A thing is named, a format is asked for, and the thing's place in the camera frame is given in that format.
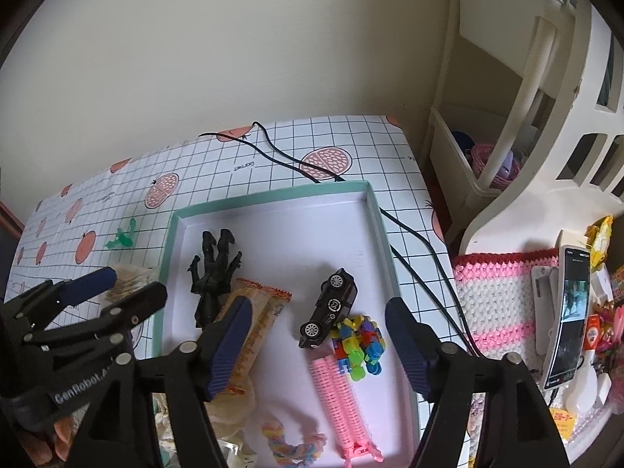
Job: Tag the colourful building block toy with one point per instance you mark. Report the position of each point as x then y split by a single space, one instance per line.
358 346

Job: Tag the pink white crochet mat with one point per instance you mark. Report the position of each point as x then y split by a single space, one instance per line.
495 293

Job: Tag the teal rimmed white tray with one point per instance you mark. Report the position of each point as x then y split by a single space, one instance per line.
292 239

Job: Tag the fruit pattern grid tablecloth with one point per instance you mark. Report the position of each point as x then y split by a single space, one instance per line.
65 237

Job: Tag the cotton swab pack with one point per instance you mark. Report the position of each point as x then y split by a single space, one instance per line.
129 279

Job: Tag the black toy car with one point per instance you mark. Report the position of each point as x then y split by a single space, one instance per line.
333 305

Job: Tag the person's left hand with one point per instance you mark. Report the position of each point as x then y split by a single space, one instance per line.
43 448

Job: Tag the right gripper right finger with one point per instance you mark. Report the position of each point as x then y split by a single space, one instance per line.
517 428

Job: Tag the cream lace scrunchie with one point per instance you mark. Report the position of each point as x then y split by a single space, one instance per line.
228 412

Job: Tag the cracker snack packet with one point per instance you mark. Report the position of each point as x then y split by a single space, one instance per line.
267 304

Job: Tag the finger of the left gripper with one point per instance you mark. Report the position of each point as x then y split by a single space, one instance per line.
123 316
88 286

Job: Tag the green plastic figure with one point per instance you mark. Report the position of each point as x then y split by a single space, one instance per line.
123 238

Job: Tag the pink hair roller clip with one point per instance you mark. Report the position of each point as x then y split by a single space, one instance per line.
342 411

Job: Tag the smartphone on white stand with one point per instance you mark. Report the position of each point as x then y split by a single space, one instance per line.
561 300

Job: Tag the white bed frame shelf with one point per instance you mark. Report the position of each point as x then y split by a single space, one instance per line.
512 183

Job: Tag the black toy hand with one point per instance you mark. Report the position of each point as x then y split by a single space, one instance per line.
217 278

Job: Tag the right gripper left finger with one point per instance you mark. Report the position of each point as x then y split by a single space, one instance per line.
119 428

